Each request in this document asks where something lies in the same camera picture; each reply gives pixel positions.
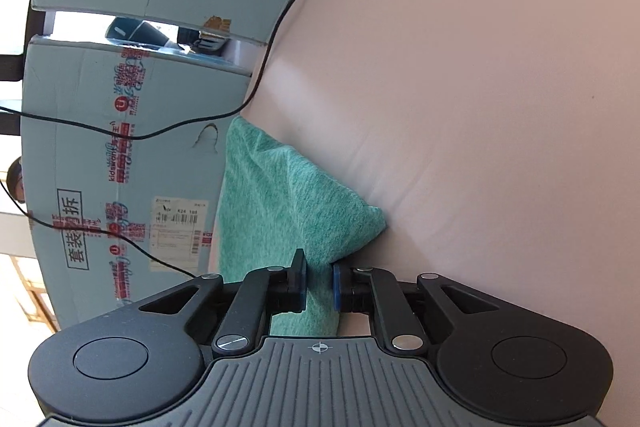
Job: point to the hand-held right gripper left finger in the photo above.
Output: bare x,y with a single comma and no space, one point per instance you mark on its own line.
300,282

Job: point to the green t-shirt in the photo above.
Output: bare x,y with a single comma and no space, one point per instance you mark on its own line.
280,207

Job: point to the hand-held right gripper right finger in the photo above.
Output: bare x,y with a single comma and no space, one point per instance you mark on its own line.
337,284

